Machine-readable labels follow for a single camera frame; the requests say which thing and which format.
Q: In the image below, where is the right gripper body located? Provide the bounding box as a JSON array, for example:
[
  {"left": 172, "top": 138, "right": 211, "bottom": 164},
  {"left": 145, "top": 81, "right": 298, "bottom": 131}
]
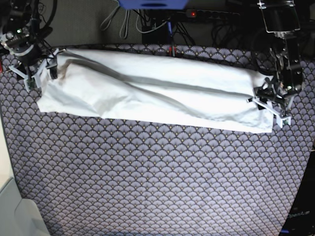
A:
[{"left": 9, "top": 44, "right": 52, "bottom": 76}]

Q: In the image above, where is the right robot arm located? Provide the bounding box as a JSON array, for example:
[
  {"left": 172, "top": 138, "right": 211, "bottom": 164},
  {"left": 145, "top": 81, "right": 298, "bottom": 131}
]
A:
[{"left": 0, "top": 0, "right": 60, "bottom": 91}]

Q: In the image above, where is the blue box at top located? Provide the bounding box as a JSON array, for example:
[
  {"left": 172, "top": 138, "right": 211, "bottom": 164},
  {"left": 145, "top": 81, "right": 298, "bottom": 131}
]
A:
[{"left": 119, "top": 0, "right": 188, "bottom": 10}]

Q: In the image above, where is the black power strip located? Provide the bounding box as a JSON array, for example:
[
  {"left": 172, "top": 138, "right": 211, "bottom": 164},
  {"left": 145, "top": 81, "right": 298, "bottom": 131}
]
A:
[{"left": 186, "top": 9, "right": 241, "bottom": 22}]

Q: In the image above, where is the fan-patterned table cloth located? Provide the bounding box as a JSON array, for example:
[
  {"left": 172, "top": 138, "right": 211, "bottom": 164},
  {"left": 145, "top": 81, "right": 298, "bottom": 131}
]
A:
[{"left": 0, "top": 55, "right": 315, "bottom": 236}]

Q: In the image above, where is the white cable loop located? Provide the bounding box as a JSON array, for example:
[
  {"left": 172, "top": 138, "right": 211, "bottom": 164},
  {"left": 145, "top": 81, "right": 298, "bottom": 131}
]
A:
[{"left": 119, "top": 9, "right": 130, "bottom": 39}]

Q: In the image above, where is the red clip on cloth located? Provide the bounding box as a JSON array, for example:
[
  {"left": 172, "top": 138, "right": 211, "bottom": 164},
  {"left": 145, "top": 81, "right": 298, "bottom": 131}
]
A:
[{"left": 169, "top": 45, "right": 177, "bottom": 57}]

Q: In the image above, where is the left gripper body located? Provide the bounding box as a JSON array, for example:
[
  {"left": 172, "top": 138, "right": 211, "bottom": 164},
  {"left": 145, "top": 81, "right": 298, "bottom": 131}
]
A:
[{"left": 254, "top": 77, "right": 304, "bottom": 111}]

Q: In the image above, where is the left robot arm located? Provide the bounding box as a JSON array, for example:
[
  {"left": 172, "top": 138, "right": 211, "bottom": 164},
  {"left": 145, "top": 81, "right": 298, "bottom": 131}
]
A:
[{"left": 248, "top": 0, "right": 305, "bottom": 127}]

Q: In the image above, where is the white T-shirt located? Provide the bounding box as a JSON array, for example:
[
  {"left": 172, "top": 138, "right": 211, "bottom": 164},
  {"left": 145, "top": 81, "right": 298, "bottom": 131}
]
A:
[{"left": 37, "top": 49, "right": 274, "bottom": 133}]

